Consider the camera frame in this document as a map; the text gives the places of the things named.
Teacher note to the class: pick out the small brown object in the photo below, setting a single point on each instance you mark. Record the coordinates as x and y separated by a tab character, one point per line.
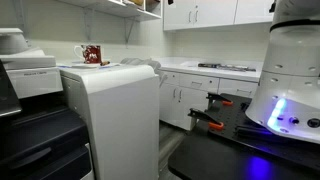
105	63

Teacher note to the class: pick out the white lower cabinets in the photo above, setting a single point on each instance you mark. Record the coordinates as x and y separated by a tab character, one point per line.
181	91

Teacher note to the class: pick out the near black orange clamp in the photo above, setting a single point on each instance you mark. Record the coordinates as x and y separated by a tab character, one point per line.
198	115

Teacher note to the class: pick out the white printer finisher unit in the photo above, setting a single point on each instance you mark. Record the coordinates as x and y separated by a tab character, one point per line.
120	106

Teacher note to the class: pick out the far black orange clamp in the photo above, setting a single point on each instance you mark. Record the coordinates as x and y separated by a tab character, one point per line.
216	97

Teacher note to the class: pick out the white cabinets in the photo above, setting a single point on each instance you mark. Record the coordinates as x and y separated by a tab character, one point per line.
189	14
181	91

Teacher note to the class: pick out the white wall shelf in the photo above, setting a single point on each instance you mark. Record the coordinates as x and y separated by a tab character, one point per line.
119	8

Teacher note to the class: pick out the white upper cabinets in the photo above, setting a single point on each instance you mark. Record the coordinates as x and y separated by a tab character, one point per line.
189	14

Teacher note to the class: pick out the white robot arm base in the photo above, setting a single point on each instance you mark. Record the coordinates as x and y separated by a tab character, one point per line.
287	99

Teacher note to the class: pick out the black orange clamp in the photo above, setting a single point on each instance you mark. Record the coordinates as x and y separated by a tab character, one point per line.
216	97
198	115

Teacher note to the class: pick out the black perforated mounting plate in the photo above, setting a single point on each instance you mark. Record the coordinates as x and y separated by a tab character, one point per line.
239	129

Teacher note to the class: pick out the large office copier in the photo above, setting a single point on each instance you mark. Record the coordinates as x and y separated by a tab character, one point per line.
41	138

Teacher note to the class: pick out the red and white mug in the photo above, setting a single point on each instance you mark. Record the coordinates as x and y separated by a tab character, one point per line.
89	54

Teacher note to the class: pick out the white plate under mug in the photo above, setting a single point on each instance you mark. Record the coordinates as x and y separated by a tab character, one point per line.
83	64

